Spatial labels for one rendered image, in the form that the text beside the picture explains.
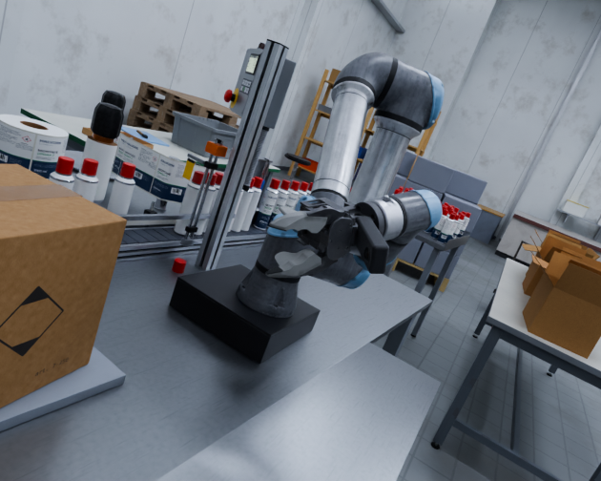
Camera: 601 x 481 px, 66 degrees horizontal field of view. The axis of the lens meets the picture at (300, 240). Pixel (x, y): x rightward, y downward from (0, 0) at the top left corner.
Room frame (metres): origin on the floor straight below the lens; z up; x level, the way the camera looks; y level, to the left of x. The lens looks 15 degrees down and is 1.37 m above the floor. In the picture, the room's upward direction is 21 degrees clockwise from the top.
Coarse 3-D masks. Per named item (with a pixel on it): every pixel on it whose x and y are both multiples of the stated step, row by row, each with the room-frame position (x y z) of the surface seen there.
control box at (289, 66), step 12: (252, 48) 1.43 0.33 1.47; (288, 60) 1.33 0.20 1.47; (240, 72) 1.43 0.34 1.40; (288, 72) 1.33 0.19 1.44; (240, 84) 1.39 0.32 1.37; (252, 84) 1.30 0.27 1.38; (288, 84) 1.34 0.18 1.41; (240, 96) 1.36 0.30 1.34; (276, 96) 1.33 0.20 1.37; (240, 108) 1.33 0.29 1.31; (276, 108) 1.33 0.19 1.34; (276, 120) 1.34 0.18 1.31
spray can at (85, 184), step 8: (88, 160) 1.05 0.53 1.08; (96, 160) 1.08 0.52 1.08; (88, 168) 1.05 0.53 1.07; (96, 168) 1.07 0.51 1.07; (80, 176) 1.05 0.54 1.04; (88, 176) 1.05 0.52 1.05; (80, 184) 1.04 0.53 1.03; (88, 184) 1.05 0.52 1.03; (96, 184) 1.07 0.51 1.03; (80, 192) 1.04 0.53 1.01; (88, 192) 1.05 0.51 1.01
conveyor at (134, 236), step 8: (128, 232) 1.23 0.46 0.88; (136, 232) 1.26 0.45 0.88; (144, 232) 1.28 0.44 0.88; (152, 232) 1.30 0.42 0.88; (160, 232) 1.33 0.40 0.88; (168, 232) 1.35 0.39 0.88; (232, 232) 1.59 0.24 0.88; (240, 232) 1.63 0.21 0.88; (248, 232) 1.66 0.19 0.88; (256, 232) 1.70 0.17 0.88; (264, 232) 1.74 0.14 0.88; (128, 240) 1.18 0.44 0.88; (136, 240) 1.20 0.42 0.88; (144, 240) 1.22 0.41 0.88; (152, 240) 1.24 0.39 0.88; (160, 240) 1.26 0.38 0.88; (168, 240) 1.29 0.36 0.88
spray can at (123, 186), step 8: (128, 168) 1.15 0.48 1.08; (120, 176) 1.15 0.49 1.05; (128, 176) 1.15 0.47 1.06; (120, 184) 1.14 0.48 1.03; (128, 184) 1.15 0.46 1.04; (112, 192) 1.15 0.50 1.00; (120, 192) 1.14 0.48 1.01; (128, 192) 1.15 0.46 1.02; (112, 200) 1.14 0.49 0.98; (120, 200) 1.14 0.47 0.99; (128, 200) 1.16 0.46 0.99; (112, 208) 1.14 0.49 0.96; (120, 208) 1.14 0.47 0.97; (128, 208) 1.17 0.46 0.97
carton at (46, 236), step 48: (0, 192) 0.60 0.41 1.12; (48, 192) 0.67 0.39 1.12; (0, 240) 0.48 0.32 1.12; (48, 240) 0.54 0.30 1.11; (96, 240) 0.63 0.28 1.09; (0, 288) 0.49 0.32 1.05; (48, 288) 0.56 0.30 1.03; (96, 288) 0.65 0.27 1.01; (0, 336) 0.50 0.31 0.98; (48, 336) 0.58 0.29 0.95; (0, 384) 0.52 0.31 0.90
